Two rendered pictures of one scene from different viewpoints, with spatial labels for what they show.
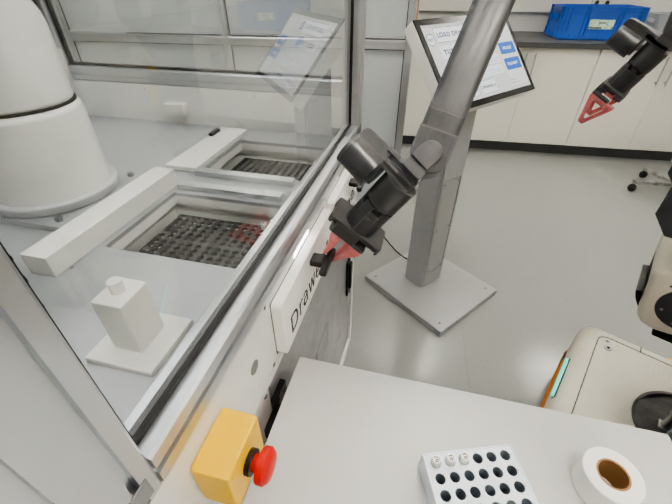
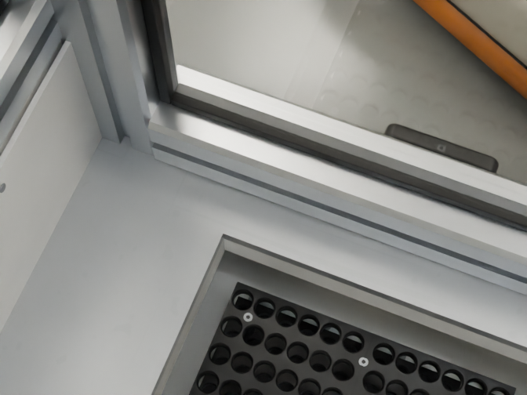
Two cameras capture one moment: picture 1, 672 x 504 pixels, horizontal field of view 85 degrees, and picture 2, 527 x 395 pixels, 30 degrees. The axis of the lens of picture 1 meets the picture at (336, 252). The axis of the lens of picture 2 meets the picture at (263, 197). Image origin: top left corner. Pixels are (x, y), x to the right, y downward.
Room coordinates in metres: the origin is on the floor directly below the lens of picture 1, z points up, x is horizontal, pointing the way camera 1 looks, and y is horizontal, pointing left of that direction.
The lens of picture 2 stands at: (0.89, 0.23, 1.47)
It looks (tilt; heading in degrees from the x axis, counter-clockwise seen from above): 67 degrees down; 278
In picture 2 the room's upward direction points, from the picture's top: straight up
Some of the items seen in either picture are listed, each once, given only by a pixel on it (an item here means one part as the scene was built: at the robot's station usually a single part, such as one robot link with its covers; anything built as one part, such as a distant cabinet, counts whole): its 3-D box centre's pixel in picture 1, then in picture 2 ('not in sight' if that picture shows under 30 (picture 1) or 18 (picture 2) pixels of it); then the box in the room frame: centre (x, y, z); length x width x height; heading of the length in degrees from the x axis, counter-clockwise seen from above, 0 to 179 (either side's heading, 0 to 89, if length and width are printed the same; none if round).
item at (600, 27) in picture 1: (592, 21); not in sight; (3.50, -2.08, 1.01); 0.61 x 0.41 x 0.22; 80
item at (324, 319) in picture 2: not in sight; (368, 349); (0.84, 0.07, 0.90); 0.18 x 0.02 x 0.01; 166
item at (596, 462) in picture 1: (606, 480); not in sight; (0.20, -0.35, 0.78); 0.07 x 0.07 x 0.04
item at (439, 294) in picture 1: (446, 201); not in sight; (1.43, -0.49, 0.51); 0.50 x 0.45 x 1.02; 39
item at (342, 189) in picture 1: (345, 193); not in sight; (0.82, -0.02, 0.87); 0.29 x 0.02 x 0.11; 166
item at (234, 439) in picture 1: (233, 456); not in sight; (0.19, 0.12, 0.88); 0.07 x 0.05 x 0.07; 166
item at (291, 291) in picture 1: (307, 272); not in sight; (0.52, 0.05, 0.87); 0.29 x 0.02 x 0.11; 166
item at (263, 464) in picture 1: (260, 464); not in sight; (0.18, 0.08, 0.88); 0.04 x 0.03 x 0.04; 166
